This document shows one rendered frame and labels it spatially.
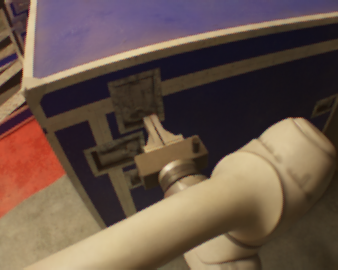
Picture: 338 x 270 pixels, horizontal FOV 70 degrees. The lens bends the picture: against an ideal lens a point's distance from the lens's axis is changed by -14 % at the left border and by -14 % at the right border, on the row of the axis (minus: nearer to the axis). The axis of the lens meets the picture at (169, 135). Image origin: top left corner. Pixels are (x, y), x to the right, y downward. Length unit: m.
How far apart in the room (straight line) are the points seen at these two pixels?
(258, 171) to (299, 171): 0.04
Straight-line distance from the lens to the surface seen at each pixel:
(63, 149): 0.75
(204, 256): 0.40
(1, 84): 2.79
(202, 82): 0.74
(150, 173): 0.49
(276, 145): 0.30
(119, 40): 0.70
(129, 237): 0.23
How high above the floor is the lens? 1.39
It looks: 48 degrees down
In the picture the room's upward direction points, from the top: 5 degrees counter-clockwise
